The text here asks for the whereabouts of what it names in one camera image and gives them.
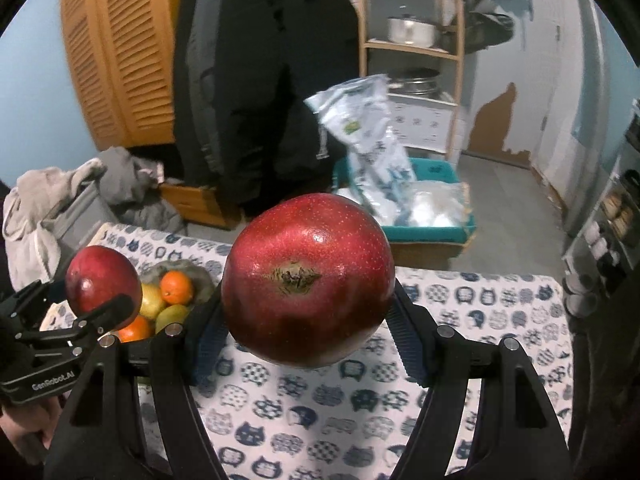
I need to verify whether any teal plastic crate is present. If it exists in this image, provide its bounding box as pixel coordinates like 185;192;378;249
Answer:
332;156;476;245

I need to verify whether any person's left hand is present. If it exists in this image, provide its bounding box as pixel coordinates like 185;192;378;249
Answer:
0;395;66;463

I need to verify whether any clear plastic bag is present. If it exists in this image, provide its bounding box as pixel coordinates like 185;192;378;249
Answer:
395;182;468;228

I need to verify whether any greenish yellow lemon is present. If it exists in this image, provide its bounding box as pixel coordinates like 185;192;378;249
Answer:
155;304;191;335

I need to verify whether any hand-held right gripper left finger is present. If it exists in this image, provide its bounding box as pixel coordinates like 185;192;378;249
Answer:
44;282;236;480

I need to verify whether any beige garment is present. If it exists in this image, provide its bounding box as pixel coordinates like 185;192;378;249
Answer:
2;157;108;291

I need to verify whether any black hooded coat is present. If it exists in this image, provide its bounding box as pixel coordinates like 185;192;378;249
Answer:
210;0;361;218

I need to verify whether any white rice bag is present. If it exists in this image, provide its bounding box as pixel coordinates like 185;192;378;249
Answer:
304;75;416;221

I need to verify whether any grey hanging bag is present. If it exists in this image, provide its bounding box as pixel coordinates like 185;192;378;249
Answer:
440;10;516;53

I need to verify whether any steel steamer pot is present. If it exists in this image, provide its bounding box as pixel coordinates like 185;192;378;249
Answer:
387;67;443;97

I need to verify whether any red apple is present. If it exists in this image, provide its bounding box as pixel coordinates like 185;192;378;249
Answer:
65;246;143;331
221;192;396;368

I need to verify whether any wooden drawer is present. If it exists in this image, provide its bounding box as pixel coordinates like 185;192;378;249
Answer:
160;182;241;231

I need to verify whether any white shoe rack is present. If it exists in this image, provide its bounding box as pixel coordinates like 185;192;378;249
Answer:
562;105;640;321

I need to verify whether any wooden shelf rack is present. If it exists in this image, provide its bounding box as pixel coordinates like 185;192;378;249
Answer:
355;0;466;161

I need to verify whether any steel cooking pot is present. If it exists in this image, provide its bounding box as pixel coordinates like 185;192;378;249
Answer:
386;15;441;47

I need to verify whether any grey and black jacket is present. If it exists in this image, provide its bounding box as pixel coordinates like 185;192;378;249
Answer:
172;0;226;186

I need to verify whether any wooden louvered wardrobe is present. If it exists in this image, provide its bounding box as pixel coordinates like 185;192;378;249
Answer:
60;0;211;148

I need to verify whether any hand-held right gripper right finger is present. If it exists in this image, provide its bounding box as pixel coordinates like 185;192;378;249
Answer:
385;280;571;480

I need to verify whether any reddish orange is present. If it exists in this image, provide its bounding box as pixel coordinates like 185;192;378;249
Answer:
117;315;155;343

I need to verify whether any grey garment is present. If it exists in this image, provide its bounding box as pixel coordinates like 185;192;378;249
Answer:
97;146;186;236

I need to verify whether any green glass bowl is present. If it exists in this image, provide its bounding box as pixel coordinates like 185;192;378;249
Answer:
115;259;217;346

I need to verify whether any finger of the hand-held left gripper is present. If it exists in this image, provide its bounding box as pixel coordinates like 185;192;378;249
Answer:
0;280;68;331
70;294;136;343

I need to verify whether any grey metal pipe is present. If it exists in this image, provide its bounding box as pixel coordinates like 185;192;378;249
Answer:
565;0;616;233

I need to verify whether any small tangerine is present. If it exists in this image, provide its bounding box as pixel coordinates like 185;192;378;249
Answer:
160;270;194;306

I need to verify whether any brown cardboard box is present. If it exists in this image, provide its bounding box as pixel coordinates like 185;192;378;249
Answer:
387;220;476;270

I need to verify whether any grey laundry bin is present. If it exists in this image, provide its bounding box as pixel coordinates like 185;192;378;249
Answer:
52;185;123;261

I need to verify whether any white lattice basket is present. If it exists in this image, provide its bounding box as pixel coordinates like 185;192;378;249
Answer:
387;95;458;153

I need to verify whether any grey door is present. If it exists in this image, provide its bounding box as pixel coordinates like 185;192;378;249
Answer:
460;0;581;161

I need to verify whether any cat print tablecloth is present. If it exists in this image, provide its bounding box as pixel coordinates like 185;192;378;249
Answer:
40;222;576;480

